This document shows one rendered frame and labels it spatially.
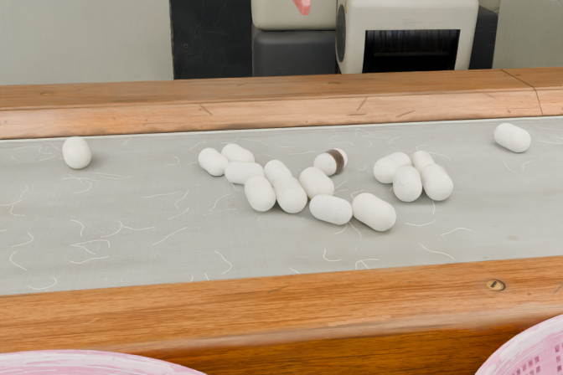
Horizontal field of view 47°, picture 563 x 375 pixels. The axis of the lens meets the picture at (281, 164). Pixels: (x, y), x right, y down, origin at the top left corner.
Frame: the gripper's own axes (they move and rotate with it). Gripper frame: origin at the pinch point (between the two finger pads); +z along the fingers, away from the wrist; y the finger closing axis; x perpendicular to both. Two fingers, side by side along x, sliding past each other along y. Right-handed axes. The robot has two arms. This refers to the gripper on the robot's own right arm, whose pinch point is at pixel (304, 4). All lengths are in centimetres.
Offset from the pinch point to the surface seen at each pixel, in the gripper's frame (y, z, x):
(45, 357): -17.0, 34.5, -17.8
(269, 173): -5.1, 18.5, -1.9
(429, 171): 6.8, 20.0, -4.0
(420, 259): 3.1, 28.4, -8.6
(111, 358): -14.2, 34.8, -18.1
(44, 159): -23.9, 12.8, 4.5
